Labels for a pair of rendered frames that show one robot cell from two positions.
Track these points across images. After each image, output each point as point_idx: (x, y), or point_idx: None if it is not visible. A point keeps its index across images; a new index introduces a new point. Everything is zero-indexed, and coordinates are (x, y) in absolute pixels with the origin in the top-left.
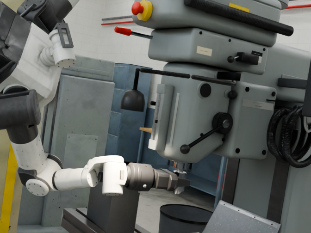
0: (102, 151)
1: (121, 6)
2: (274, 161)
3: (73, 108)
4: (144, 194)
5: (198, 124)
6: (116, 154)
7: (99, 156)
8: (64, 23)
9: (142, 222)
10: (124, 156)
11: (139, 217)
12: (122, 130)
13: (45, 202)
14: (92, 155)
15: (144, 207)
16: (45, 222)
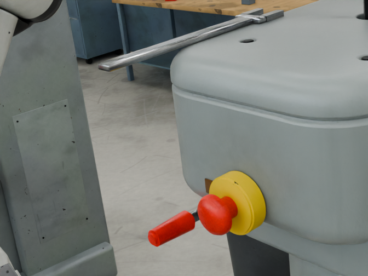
0: (84, 121)
1: None
2: None
3: (6, 70)
4: (156, 116)
5: None
6: (85, 48)
7: (81, 131)
8: (0, 270)
9: (175, 183)
10: (99, 47)
11: (167, 173)
12: (82, 5)
13: (17, 239)
14: (69, 133)
15: (166, 147)
16: (29, 269)
